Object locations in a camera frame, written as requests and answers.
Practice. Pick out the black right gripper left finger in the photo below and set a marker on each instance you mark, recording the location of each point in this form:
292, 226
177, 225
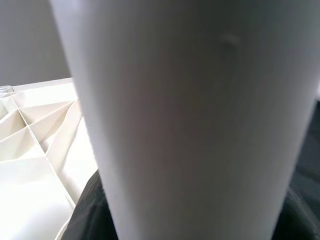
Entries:
92, 215

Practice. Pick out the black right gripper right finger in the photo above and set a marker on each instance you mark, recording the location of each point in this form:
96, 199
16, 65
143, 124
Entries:
300, 222

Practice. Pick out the white plastic table leg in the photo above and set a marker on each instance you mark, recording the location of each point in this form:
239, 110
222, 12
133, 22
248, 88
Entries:
187, 125

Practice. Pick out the white plastic children table top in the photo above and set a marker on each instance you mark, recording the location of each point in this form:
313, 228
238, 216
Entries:
37, 175

